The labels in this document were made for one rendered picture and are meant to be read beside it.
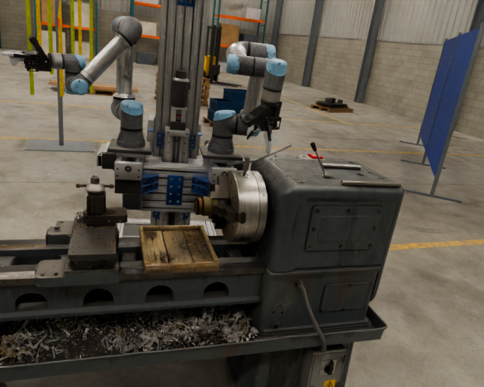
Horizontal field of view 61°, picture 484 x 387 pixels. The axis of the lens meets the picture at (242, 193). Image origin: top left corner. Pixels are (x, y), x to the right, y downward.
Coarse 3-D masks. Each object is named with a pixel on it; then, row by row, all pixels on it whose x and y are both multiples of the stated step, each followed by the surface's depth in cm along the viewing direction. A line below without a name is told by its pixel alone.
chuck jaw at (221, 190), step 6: (222, 180) 180; (216, 186) 179; (222, 186) 180; (210, 192) 179; (216, 192) 178; (222, 192) 179; (228, 192) 180; (216, 198) 178; (222, 198) 179; (228, 198) 180
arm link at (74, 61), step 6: (66, 54) 203; (66, 60) 202; (72, 60) 203; (78, 60) 205; (84, 60) 206; (66, 66) 203; (72, 66) 204; (78, 66) 206; (84, 66) 207; (78, 72) 207
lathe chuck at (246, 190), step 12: (228, 180) 180; (240, 180) 170; (252, 180) 172; (240, 192) 167; (252, 192) 169; (240, 204) 166; (252, 204) 167; (252, 216) 168; (228, 228) 180; (240, 228) 169; (252, 228) 170; (228, 240) 179; (240, 240) 176
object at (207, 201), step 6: (198, 198) 175; (204, 198) 175; (210, 198) 175; (198, 204) 173; (204, 204) 173; (210, 204) 174; (198, 210) 173; (204, 210) 174; (210, 210) 174; (210, 216) 176
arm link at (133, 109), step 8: (120, 104) 220; (128, 104) 212; (136, 104) 215; (120, 112) 216; (128, 112) 213; (136, 112) 214; (128, 120) 214; (136, 120) 215; (128, 128) 215; (136, 128) 217
